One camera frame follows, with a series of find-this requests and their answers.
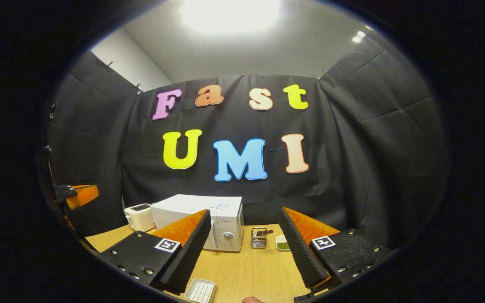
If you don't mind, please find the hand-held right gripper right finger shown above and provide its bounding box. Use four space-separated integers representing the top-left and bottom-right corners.
278 206 392 295

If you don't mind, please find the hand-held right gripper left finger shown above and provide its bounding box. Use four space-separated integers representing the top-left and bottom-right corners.
99 209 212 295

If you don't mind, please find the white microwave oven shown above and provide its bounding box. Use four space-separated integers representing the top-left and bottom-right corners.
151 194 244 253

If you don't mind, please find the white slotted tray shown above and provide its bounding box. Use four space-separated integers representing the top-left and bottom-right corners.
184 278 216 303

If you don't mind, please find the white toaster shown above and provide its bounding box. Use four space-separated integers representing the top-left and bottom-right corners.
124 203 156 232

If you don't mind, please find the black backdrop cloth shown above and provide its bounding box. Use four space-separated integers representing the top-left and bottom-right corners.
45 32 451 249

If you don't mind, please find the metal wire utensil basket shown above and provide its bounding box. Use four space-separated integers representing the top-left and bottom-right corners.
250 227 268 250

